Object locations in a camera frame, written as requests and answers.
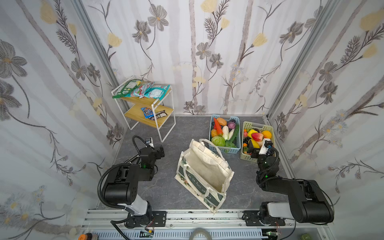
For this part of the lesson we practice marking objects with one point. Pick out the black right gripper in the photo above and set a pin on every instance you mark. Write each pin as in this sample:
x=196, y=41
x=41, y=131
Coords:
x=258, y=151

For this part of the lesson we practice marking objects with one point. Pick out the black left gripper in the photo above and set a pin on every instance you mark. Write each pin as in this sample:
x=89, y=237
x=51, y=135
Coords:
x=159, y=151

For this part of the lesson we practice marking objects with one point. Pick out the yellow banana toy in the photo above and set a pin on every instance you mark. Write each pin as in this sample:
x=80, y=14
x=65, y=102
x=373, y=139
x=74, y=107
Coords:
x=253, y=144

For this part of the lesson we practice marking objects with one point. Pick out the cream canvas grocery bag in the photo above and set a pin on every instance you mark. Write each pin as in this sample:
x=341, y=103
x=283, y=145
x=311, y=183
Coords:
x=205, y=173

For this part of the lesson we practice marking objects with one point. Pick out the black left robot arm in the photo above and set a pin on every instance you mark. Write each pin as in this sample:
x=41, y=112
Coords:
x=118, y=186

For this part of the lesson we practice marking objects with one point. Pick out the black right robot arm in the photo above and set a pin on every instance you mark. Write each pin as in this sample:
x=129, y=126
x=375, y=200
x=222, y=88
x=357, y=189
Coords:
x=307, y=202

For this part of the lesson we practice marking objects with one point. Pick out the orange fruit toy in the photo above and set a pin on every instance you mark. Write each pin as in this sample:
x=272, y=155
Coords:
x=267, y=135

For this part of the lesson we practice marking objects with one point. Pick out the green plastic fruit basket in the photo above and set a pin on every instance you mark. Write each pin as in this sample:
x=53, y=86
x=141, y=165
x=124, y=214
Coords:
x=257, y=137

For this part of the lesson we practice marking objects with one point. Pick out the yellow citron toy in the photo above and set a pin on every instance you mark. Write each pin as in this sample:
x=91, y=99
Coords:
x=250, y=132

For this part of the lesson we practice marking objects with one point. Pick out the green cucumber toy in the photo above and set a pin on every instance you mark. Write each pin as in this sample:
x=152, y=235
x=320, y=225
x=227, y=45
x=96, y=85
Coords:
x=234, y=133

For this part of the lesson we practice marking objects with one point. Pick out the purple onion toy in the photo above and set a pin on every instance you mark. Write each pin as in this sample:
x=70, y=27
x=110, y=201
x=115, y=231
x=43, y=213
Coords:
x=231, y=124

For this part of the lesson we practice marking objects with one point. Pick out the blue candy bar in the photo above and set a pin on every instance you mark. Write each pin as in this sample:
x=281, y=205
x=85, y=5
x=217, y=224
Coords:
x=148, y=113

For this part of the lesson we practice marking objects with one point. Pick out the blue plastic vegetable basket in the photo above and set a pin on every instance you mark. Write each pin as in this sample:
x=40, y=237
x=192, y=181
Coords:
x=231, y=148

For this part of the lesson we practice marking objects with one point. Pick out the dark brown candy bar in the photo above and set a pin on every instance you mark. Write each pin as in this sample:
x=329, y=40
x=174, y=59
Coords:
x=158, y=115

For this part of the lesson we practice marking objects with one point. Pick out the green cabbage toy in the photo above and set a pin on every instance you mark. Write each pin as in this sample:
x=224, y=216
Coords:
x=218, y=141

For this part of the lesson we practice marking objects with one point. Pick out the brown potato toy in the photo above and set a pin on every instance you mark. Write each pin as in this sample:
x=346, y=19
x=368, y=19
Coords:
x=221, y=121

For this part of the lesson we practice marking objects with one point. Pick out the orange bell pepper toy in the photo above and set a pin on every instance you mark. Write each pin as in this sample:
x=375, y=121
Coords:
x=214, y=133

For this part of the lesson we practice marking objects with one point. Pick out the red teal snack packet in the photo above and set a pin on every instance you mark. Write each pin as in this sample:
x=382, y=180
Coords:
x=141, y=90

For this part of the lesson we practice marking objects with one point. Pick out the green snack packet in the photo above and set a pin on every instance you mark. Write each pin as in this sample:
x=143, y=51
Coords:
x=126, y=89

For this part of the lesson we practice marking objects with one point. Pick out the white wire two-tier shelf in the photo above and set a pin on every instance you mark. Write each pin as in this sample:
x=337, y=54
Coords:
x=131, y=109

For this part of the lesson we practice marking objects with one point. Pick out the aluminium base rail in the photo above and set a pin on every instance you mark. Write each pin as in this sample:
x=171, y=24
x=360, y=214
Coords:
x=201, y=225

